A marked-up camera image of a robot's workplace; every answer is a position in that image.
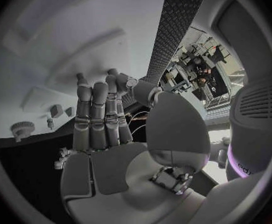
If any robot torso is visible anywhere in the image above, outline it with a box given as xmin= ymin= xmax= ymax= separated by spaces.
xmin=224 ymin=83 xmax=272 ymax=182

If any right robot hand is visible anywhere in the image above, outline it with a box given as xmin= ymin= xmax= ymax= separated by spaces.
xmin=53 ymin=68 xmax=212 ymax=224

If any grey peg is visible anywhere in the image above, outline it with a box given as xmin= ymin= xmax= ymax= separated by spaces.
xmin=45 ymin=113 xmax=55 ymax=130

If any workshop desk with equipment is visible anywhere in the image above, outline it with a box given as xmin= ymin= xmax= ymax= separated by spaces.
xmin=161 ymin=67 xmax=193 ymax=93
xmin=179 ymin=38 xmax=231 ymax=75

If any grey cylinder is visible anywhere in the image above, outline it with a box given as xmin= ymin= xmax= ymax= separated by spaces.
xmin=120 ymin=74 xmax=139 ymax=89

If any grey gear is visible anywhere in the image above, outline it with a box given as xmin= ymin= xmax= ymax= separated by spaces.
xmin=9 ymin=121 xmax=36 ymax=142

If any white cable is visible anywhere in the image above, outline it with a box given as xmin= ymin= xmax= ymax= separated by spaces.
xmin=127 ymin=111 xmax=151 ymax=121
xmin=129 ymin=123 xmax=149 ymax=135

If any white task board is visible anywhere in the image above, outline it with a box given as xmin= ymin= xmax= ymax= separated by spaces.
xmin=0 ymin=0 xmax=168 ymax=140

